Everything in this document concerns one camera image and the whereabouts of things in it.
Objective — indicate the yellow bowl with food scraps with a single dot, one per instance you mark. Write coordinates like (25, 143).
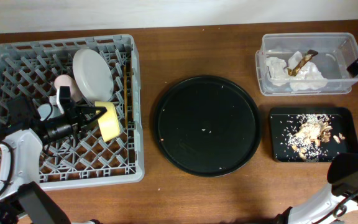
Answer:
(108, 122)

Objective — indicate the wooden chopstick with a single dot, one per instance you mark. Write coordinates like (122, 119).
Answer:
(132, 91)
(125, 97)

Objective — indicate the white paper napkin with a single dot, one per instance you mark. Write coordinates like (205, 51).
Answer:
(308, 78)

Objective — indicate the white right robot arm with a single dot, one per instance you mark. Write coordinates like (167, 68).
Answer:
(337, 198)

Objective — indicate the black rectangular tray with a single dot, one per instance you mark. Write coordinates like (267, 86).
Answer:
(342, 118)

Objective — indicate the clear plastic bin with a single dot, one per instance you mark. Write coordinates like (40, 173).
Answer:
(336, 51)

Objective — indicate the grey plastic dishwasher rack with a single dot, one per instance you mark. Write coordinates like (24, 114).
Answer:
(29, 69)

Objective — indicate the gold foil wrapper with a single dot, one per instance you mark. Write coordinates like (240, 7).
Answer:
(306, 58)

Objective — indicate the pink plastic cup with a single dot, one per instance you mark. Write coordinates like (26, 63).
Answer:
(66, 80)

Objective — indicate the grey round plate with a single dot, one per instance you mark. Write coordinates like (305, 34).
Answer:
(92, 75)

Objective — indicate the round black tray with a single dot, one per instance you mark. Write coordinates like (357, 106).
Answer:
(207, 126)

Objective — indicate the light blue plastic cup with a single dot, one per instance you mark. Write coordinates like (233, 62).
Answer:
(46, 111)

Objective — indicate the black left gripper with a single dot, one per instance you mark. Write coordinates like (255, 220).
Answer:
(76, 120)

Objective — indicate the food scraps and rice pile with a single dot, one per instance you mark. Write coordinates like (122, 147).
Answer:
(311, 138)

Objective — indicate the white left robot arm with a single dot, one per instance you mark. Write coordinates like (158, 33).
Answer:
(23, 141)

